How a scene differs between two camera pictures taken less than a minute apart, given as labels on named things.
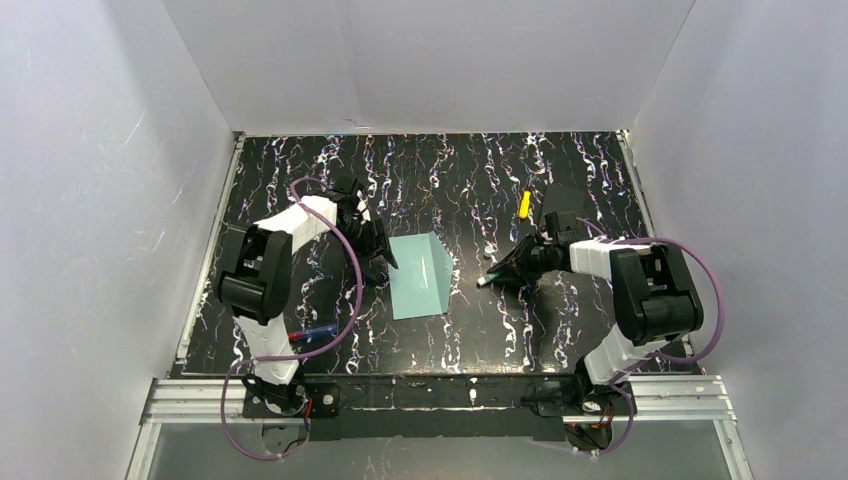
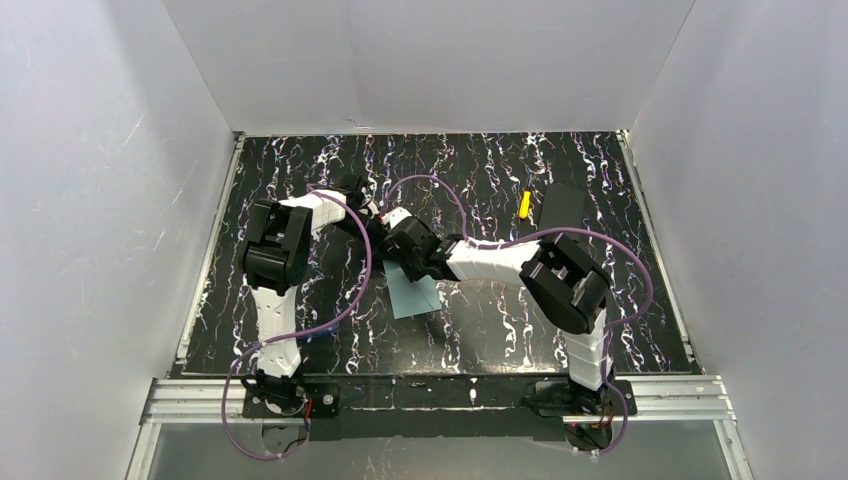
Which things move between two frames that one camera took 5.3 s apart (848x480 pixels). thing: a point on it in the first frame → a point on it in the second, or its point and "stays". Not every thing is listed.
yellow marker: [524, 208] stays
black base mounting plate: [431, 407] stays
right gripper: [527, 255] → [389, 240]
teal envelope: [421, 283] stays
